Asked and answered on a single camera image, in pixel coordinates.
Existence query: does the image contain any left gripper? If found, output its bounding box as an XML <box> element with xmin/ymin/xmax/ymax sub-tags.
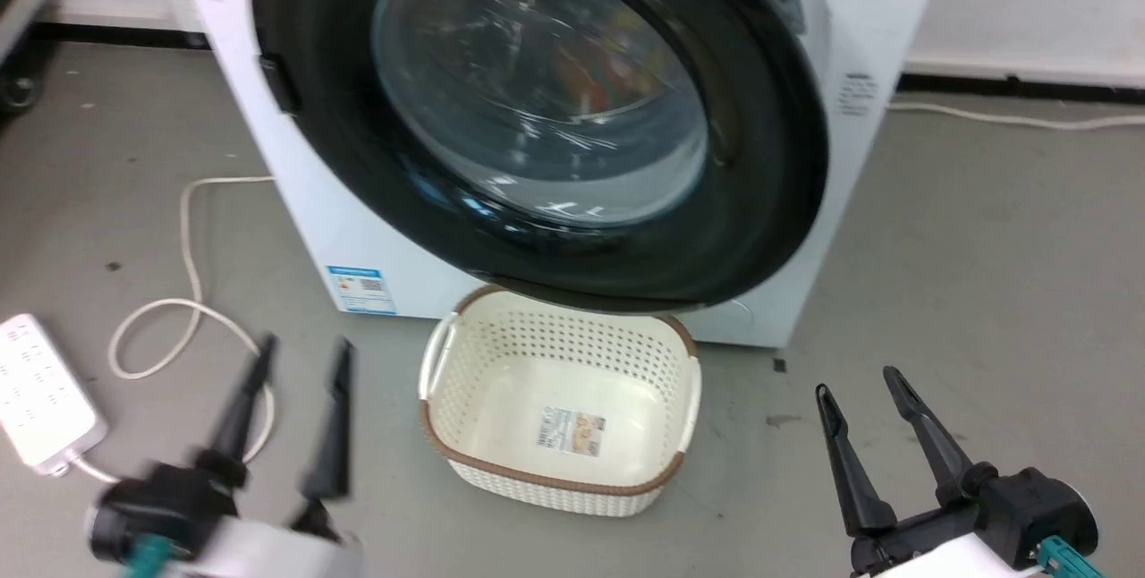
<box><xmin>87</xmin><ymin>334</ymin><xmax>366</xmax><ymax>578</ymax></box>

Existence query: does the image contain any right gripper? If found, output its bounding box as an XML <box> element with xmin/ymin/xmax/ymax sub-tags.
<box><xmin>815</xmin><ymin>366</ymin><xmax>1108</xmax><ymax>578</ymax></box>

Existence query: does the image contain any black round washing machine door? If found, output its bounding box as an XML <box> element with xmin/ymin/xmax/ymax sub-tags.
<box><xmin>251</xmin><ymin>0</ymin><xmax>830</xmax><ymax>314</ymax></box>

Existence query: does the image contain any white front-load washing machine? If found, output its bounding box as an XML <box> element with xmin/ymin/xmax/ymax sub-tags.
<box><xmin>162</xmin><ymin>0</ymin><xmax>954</xmax><ymax>349</ymax></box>

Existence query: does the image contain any blue energy label sticker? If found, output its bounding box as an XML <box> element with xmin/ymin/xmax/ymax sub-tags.
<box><xmin>326</xmin><ymin>265</ymin><xmax>398</xmax><ymax>317</ymax></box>

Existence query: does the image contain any white power strip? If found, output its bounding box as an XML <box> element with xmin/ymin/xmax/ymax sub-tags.
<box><xmin>0</xmin><ymin>314</ymin><xmax>109</xmax><ymax>478</ymax></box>

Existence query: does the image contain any cream perforated laundry basket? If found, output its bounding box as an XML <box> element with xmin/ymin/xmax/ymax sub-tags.
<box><xmin>419</xmin><ymin>285</ymin><xmax>703</xmax><ymax>518</ymax></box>

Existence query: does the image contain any dark cart with wheel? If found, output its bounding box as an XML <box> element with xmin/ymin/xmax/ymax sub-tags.
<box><xmin>0</xmin><ymin>0</ymin><xmax>62</xmax><ymax>114</ymax></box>

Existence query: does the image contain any white power cable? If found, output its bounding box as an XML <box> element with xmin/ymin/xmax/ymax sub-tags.
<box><xmin>70</xmin><ymin>175</ymin><xmax>277</xmax><ymax>483</ymax></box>

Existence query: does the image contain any white cable along wall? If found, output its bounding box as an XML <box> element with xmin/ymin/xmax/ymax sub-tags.
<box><xmin>887</xmin><ymin>100</ymin><xmax>1145</xmax><ymax>131</ymax></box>

